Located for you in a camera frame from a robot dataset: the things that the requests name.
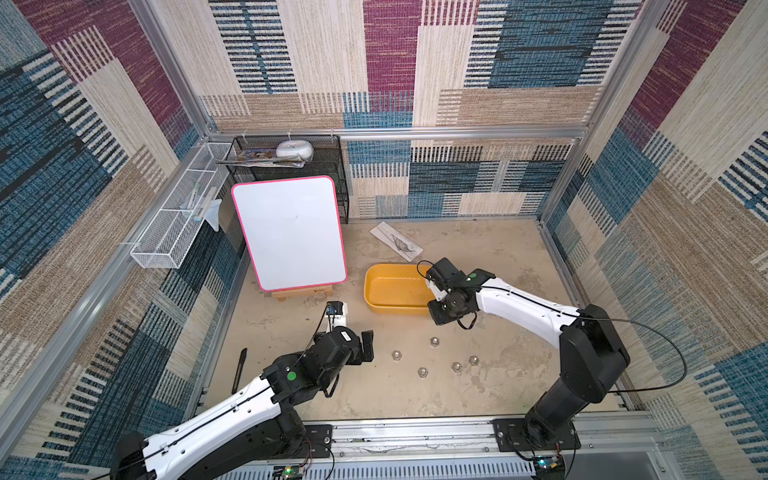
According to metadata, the magazine on shelf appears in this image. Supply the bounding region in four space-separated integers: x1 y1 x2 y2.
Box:
216 149 306 168

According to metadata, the pink framed whiteboard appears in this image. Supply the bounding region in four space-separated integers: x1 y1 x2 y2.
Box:
231 176 348 293

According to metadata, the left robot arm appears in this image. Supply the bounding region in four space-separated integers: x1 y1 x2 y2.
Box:
106 326 374 479

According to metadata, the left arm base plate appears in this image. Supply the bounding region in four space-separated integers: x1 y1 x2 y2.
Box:
285 423 334 464

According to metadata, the black wire shelf rack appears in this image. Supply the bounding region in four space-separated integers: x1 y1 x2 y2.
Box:
219 134 349 224

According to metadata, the yellow plastic storage box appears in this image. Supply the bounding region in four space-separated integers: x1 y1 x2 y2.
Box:
364 263 435 316

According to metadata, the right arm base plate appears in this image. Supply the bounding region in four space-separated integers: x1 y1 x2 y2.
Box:
491 417 582 453

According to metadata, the clear packet with card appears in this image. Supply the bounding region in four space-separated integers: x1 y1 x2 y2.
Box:
370 222 423 263

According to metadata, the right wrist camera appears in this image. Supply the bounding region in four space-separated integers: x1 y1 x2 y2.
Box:
425 258 467 301

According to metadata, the black marker pen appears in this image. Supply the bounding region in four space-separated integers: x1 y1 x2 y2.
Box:
231 348 248 394

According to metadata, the white wire wall basket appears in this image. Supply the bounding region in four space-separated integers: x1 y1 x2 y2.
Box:
130 142 231 269

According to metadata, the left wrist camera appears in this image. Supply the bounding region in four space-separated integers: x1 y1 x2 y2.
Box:
324 301 348 332

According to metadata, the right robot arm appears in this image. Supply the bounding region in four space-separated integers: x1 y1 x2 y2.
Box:
422 259 630 450

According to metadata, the wooden whiteboard easel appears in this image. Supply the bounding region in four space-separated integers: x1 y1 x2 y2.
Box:
271 285 333 302

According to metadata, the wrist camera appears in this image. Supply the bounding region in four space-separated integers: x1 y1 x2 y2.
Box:
425 258 467 301
324 301 348 332

